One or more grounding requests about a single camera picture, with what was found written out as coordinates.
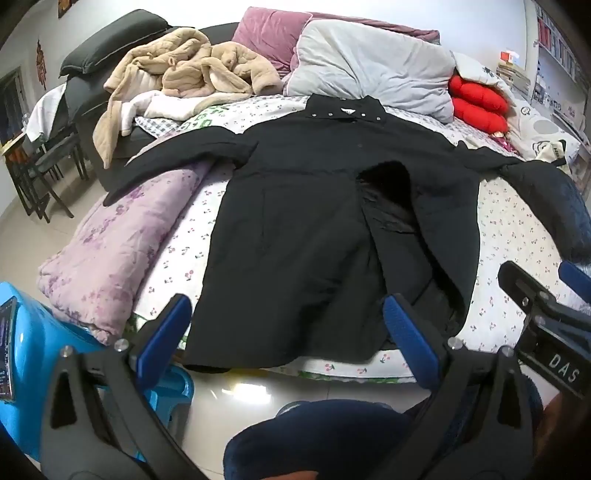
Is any dark fluffy cloth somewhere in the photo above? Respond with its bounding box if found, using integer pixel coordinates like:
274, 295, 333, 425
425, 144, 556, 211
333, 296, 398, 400
500, 161, 591, 265

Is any person's leg in dark pants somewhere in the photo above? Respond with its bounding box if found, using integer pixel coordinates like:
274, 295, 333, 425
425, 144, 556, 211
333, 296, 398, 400
222, 378, 546, 480

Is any smartphone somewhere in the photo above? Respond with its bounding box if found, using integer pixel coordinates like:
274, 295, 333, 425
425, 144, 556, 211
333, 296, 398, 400
0, 296, 19, 402

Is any beige fleece jacket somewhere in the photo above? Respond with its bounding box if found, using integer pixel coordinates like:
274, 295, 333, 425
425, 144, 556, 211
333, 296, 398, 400
92, 27, 283, 169

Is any stack of books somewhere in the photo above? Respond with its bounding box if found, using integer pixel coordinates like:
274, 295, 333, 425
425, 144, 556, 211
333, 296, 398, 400
496, 50, 532, 97

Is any dark grey sofa cushion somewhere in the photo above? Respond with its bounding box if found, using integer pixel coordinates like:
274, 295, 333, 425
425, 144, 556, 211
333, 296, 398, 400
59, 10, 241, 192

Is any grey duvet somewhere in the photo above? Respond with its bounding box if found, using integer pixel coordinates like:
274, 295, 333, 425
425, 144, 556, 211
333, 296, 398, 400
283, 19, 457, 123

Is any white garment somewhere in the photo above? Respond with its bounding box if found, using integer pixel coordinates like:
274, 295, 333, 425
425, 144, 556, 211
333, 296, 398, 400
121, 90, 218, 137

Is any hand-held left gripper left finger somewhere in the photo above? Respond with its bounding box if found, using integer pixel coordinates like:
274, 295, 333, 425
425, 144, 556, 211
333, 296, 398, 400
39, 293, 208, 480

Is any dark wooden table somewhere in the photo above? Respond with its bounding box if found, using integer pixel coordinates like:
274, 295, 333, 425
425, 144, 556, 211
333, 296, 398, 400
0, 134, 51, 217

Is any blue plastic stool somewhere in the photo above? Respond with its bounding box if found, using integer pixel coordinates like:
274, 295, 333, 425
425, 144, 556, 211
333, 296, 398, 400
0, 281, 195, 464

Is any bed with floral sheet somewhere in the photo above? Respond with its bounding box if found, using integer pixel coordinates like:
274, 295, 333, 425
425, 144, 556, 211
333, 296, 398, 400
124, 92, 591, 385

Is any black coat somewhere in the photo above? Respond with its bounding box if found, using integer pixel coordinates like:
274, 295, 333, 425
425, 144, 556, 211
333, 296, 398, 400
102, 93, 525, 374

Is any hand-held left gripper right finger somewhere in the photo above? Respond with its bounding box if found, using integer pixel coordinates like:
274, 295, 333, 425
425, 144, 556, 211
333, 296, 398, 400
382, 292, 537, 480

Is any white printed pillow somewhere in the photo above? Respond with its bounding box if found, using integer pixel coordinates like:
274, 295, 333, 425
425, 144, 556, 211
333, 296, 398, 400
508, 98, 581, 175

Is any red cushion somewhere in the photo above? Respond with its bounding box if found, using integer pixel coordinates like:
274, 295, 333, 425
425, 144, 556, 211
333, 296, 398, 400
447, 75, 511, 134

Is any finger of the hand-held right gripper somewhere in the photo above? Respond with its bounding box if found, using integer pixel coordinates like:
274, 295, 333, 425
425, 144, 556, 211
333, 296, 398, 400
498, 260, 563, 325
558, 260, 591, 297

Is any mauve velvet pillow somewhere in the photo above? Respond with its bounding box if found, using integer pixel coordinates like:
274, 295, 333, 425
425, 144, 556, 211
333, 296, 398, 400
231, 6, 440, 79

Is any purple floral quilt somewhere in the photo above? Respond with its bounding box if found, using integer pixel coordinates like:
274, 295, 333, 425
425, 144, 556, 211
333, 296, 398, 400
37, 162, 214, 346

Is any grey checked cloth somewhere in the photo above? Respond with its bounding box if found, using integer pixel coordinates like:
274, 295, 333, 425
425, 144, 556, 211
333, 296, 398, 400
135, 115, 185, 139

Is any red wall ornament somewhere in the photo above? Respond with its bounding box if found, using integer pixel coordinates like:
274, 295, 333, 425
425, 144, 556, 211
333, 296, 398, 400
35, 39, 49, 88

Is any white bookshelf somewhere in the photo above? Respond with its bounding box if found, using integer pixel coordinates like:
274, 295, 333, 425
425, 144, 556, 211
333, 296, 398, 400
531, 9, 591, 121

